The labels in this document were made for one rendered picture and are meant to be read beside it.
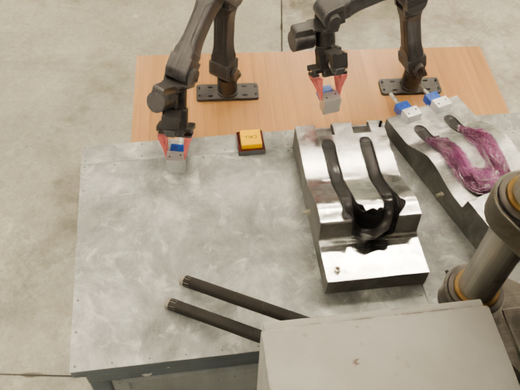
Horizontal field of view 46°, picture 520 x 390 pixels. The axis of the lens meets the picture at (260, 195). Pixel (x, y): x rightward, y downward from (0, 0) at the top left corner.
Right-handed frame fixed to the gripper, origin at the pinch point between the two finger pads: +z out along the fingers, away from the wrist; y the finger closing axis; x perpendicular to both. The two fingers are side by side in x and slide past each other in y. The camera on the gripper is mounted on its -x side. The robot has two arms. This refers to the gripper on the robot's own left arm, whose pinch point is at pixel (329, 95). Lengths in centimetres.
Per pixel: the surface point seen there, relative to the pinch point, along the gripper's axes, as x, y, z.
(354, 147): -10.8, 2.2, 12.8
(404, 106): 1.7, 24.2, 8.9
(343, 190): -24.3, -7.0, 18.3
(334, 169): -15.5, -5.7, 16.1
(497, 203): -99, -13, -14
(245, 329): -49, -42, 34
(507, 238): -101, -13, -10
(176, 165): 1.4, -47.1, 11.5
